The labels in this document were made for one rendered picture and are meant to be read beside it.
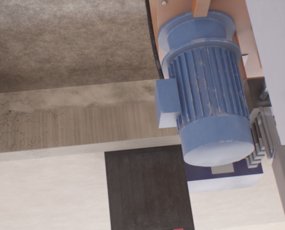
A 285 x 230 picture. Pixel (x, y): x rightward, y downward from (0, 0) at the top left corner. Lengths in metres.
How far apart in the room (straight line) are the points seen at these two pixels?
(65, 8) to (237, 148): 1.34
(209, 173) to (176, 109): 2.17
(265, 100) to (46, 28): 1.38
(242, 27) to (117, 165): 1.72
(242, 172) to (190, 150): 2.25
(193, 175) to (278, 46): 2.82
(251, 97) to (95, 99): 1.68
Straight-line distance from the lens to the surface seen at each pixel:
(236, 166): 3.59
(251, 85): 1.53
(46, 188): 3.94
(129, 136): 2.95
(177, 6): 1.46
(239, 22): 1.59
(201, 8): 1.42
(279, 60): 0.74
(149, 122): 2.99
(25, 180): 3.72
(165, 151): 3.16
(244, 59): 1.80
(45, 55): 2.78
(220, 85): 1.40
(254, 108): 1.50
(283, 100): 0.73
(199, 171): 3.53
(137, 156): 3.14
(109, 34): 2.63
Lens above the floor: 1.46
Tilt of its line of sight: 24 degrees down
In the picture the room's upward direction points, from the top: 173 degrees clockwise
